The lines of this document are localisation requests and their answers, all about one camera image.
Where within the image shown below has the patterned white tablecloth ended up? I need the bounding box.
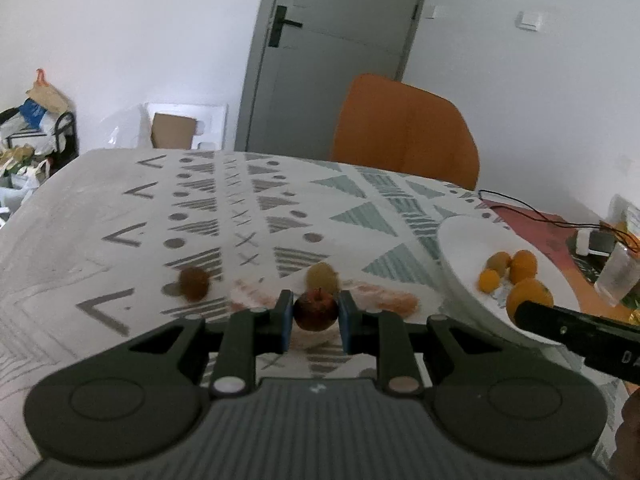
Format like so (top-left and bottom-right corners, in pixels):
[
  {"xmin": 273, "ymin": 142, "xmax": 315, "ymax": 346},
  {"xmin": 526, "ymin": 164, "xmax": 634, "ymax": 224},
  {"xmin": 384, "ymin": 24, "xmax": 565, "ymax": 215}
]
[{"xmin": 1, "ymin": 150, "xmax": 616, "ymax": 479}]

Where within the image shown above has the white plastic bag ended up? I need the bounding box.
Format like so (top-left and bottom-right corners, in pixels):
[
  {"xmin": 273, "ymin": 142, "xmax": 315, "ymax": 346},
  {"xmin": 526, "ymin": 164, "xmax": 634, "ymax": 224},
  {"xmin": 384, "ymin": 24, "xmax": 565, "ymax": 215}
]
[{"xmin": 10, "ymin": 158, "xmax": 51, "ymax": 193}]

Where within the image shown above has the large orange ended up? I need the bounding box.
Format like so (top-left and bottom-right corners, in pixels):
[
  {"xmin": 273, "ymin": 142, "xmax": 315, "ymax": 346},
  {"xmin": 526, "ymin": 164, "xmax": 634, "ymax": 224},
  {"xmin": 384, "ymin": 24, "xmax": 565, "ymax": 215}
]
[
  {"xmin": 509, "ymin": 249, "xmax": 538, "ymax": 284},
  {"xmin": 506, "ymin": 278, "xmax": 554, "ymax": 324}
]

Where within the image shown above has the small mandarin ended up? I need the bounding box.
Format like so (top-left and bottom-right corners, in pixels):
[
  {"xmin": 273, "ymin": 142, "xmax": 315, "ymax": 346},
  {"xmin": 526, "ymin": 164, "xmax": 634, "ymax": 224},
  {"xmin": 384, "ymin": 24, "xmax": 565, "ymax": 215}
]
[{"xmin": 477, "ymin": 268, "xmax": 501, "ymax": 295}]

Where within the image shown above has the right hand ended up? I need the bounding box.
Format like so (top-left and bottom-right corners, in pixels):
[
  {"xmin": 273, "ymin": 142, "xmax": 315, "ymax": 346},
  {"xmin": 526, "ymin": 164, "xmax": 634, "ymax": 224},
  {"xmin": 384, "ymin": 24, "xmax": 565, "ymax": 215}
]
[{"xmin": 610, "ymin": 389, "xmax": 640, "ymax": 480}]

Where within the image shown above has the black door handle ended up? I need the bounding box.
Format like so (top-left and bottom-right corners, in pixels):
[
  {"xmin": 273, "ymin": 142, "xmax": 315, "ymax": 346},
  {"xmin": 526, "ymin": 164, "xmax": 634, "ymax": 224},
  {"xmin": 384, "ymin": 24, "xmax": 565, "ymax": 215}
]
[{"xmin": 267, "ymin": 6, "xmax": 304, "ymax": 48}]

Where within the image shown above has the brown kiwi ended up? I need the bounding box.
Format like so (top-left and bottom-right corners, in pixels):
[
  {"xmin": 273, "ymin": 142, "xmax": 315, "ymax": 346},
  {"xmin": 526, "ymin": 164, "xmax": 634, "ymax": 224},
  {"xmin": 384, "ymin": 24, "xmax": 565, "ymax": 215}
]
[
  {"xmin": 305, "ymin": 262, "xmax": 341, "ymax": 295},
  {"xmin": 486, "ymin": 252, "xmax": 512, "ymax": 275}
]

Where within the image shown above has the black cable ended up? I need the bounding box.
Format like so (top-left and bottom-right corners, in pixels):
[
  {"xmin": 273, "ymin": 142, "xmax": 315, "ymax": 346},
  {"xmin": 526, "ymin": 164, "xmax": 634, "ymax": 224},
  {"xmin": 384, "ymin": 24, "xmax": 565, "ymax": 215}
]
[{"xmin": 476, "ymin": 187, "xmax": 606, "ymax": 229}]

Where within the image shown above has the clear plastic cup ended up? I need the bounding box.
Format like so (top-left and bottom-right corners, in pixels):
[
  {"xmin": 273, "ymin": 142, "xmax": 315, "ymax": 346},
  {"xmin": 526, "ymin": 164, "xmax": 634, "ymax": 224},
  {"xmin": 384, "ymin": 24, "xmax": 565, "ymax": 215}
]
[{"xmin": 594, "ymin": 243, "xmax": 640, "ymax": 307}]

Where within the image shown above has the white light switch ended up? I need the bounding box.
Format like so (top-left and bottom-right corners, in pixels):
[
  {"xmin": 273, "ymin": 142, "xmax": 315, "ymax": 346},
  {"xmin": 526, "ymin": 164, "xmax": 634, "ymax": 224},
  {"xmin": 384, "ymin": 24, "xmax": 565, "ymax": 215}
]
[{"xmin": 515, "ymin": 11, "xmax": 544, "ymax": 32}]

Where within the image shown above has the red orange table mat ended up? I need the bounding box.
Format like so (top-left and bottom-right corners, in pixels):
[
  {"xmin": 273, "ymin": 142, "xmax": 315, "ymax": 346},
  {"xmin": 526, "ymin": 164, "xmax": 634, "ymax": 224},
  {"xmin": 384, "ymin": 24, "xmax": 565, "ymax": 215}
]
[{"xmin": 480, "ymin": 190, "xmax": 639, "ymax": 320}]

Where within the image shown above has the snack bag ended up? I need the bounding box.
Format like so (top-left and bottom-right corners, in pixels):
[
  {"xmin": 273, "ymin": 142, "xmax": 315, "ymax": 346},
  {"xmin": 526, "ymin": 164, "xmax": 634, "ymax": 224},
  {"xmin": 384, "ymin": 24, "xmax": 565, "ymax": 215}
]
[{"xmin": 606, "ymin": 194, "xmax": 640, "ymax": 240}]

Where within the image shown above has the white foam board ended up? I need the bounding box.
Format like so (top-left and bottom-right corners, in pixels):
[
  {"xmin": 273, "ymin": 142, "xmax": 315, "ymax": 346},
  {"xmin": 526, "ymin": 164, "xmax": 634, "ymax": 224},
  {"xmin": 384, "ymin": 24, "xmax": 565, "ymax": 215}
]
[{"xmin": 145, "ymin": 103, "xmax": 228, "ymax": 151}]

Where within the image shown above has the white power adapter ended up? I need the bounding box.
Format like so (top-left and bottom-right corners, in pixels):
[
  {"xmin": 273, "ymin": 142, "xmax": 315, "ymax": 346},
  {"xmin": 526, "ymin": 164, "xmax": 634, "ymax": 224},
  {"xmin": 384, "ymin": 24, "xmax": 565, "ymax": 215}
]
[{"xmin": 575, "ymin": 228, "xmax": 591, "ymax": 257}]

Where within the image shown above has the black metal rack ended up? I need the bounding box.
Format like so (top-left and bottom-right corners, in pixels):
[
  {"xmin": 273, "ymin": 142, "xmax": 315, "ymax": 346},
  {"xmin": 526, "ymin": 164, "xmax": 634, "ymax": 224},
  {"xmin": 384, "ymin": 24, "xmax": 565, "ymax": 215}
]
[{"xmin": 49, "ymin": 112, "xmax": 79, "ymax": 174}]

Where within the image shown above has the dark red small fruit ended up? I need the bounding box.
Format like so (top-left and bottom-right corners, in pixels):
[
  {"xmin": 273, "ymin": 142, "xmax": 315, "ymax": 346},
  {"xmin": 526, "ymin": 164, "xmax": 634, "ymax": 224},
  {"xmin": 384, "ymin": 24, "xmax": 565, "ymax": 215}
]
[{"xmin": 178, "ymin": 266, "xmax": 210, "ymax": 302}]

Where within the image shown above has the orange chair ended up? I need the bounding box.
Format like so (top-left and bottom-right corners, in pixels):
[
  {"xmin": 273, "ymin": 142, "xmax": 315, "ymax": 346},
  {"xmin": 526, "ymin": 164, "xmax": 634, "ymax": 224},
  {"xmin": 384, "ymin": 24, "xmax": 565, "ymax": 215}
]
[{"xmin": 331, "ymin": 74, "xmax": 480, "ymax": 190}]

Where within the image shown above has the cardboard box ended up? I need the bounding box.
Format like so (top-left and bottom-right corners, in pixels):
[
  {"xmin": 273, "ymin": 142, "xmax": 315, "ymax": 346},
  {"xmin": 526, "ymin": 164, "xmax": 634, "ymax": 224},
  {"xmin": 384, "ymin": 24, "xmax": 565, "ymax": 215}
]
[{"xmin": 151, "ymin": 114, "xmax": 198, "ymax": 150}]

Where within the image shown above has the brown paper bag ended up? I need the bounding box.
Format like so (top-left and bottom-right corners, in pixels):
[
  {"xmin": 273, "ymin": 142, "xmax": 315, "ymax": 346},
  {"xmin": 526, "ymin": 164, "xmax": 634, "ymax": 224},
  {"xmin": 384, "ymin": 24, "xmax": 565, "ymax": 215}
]
[{"xmin": 26, "ymin": 68, "xmax": 70, "ymax": 115}]

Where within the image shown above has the small red apple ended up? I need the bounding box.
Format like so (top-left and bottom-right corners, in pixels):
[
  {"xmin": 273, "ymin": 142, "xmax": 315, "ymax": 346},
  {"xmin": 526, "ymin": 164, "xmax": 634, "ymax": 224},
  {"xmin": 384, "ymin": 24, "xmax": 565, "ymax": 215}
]
[{"xmin": 292, "ymin": 288, "xmax": 340, "ymax": 332}]

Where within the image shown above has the white ceramic plate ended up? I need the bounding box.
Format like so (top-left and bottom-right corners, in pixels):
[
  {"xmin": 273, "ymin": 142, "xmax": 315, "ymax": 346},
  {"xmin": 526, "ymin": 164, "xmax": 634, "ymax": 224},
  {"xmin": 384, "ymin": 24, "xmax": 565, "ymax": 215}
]
[{"xmin": 436, "ymin": 216, "xmax": 579, "ymax": 348}]

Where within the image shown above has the grey door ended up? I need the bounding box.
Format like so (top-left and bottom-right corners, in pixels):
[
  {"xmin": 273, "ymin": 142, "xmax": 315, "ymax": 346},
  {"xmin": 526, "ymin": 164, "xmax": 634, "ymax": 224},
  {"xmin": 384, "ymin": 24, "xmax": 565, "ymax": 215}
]
[{"xmin": 234, "ymin": 0, "xmax": 424, "ymax": 159}]

